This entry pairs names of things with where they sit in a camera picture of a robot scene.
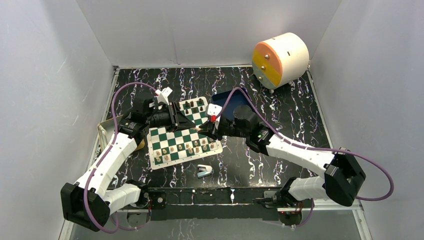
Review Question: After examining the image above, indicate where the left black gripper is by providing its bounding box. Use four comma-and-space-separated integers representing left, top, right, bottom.
146, 102, 196, 133

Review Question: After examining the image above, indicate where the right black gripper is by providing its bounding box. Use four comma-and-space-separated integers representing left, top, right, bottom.
197, 116, 249, 141

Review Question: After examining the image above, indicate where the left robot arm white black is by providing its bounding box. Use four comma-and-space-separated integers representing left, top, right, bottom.
60, 98, 195, 234

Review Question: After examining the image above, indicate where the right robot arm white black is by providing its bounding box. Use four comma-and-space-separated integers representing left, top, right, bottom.
199, 104, 366, 207

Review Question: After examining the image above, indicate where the green white chess board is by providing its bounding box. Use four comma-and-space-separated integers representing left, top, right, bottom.
146, 96, 223, 170

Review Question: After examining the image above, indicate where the dark chess pieces row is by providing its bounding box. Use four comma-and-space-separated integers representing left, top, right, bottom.
180, 97, 206, 115

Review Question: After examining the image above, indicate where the blue tray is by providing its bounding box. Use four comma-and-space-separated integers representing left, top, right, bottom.
210, 87, 254, 121

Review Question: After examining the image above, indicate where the small light blue stapler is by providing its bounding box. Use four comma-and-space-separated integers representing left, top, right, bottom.
197, 164, 213, 179

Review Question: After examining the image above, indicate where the white cylindrical drawer cabinet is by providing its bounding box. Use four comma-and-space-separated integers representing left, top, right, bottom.
251, 32, 310, 91

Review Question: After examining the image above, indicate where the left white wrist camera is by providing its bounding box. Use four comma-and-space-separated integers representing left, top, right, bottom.
154, 87, 173, 105

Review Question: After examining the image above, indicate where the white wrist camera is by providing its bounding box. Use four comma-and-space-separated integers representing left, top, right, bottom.
154, 87, 173, 105
206, 103, 223, 129

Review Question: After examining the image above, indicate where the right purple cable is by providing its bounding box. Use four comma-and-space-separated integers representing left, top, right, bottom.
215, 87, 395, 229

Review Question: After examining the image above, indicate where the purple cable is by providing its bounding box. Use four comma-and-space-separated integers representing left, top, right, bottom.
215, 87, 395, 229
83, 82, 160, 234

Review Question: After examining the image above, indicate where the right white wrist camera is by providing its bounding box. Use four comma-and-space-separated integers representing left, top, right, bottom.
206, 103, 223, 129

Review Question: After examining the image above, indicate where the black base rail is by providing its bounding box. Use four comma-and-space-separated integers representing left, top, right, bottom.
117, 187, 314, 222

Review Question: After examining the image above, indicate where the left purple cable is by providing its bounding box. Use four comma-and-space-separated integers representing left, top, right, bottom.
83, 82, 160, 234

